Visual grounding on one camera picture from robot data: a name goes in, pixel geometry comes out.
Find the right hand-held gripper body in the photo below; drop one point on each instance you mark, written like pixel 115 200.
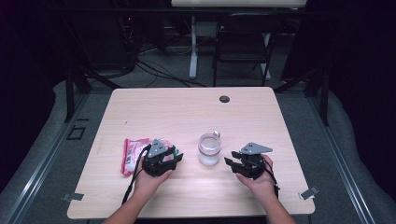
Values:
pixel 252 165

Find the person's right hand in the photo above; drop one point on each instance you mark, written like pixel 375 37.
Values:
pixel 261 186

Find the black metal stand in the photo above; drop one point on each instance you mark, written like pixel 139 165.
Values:
pixel 324 102
pixel 69 99

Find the black square floor tape mark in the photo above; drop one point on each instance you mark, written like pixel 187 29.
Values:
pixel 74 138

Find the aluminium floor rail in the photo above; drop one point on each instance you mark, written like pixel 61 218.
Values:
pixel 41 161
pixel 340 161

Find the black computer case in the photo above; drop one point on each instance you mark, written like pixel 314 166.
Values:
pixel 102 46

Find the white desk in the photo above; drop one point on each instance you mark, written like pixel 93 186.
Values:
pixel 236 3

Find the grey tape piece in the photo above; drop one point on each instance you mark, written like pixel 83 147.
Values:
pixel 73 196
pixel 309 193

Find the black folding chair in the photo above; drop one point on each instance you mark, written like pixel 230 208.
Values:
pixel 243 40

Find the person's left hand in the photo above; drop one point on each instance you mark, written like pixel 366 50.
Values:
pixel 148 183

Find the pink and white plastic bag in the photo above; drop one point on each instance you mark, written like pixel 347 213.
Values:
pixel 132 155

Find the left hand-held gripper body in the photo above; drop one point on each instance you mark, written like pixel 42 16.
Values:
pixel 155 149

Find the grey box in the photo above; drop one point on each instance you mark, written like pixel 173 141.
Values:
pixel 206 29

